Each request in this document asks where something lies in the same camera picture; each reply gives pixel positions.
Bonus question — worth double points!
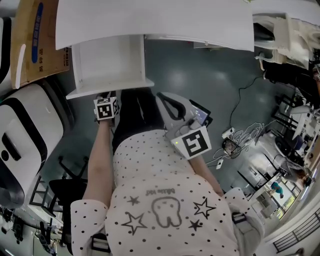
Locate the person's black trousers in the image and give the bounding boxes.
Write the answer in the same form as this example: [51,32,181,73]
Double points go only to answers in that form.
[111,88,166,153]

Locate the black railing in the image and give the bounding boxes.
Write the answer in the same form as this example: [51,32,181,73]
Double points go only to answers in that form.
[272,212,320,253]

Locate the person's white dotted shirt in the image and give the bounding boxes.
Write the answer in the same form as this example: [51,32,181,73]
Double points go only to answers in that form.
[69,128,266,256]

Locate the small white drawer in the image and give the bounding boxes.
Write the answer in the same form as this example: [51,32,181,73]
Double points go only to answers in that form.
[65,34,155,100]

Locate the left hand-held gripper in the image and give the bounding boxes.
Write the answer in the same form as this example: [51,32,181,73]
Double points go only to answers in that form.
[93,91,121,129]

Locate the black cable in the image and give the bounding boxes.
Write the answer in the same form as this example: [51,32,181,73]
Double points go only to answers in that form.
[229,76,261,131]

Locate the white cable tangle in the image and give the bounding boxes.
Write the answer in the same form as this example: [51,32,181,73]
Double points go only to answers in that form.
[207,121,278,171]

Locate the white and black mobile robot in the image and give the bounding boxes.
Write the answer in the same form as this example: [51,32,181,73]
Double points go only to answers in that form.
[0,17,13,86]
[0,79,76,208]

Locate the brown cardboard box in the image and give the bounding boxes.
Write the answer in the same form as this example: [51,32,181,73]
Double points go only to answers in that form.
[9,0,73,88]

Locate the black metal frame table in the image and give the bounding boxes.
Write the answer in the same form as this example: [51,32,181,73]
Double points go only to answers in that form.
[272,94,300,128]

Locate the person's right forearm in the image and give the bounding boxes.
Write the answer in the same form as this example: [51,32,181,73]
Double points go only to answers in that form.
[188,154,225,197]

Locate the white desk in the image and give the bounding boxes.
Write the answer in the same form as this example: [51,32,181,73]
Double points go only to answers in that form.
[54,0,256,53]

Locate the white power strip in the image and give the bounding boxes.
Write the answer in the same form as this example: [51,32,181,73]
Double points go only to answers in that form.
[221,127,236,140]

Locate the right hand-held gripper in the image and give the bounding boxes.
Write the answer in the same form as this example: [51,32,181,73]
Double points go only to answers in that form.
[154,91,213,161]

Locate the person's left forearm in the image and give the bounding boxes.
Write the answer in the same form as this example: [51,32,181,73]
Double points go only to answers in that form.
[82,119,113,203]

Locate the black office chair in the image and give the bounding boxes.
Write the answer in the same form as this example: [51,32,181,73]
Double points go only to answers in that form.
[29,154,88,251]

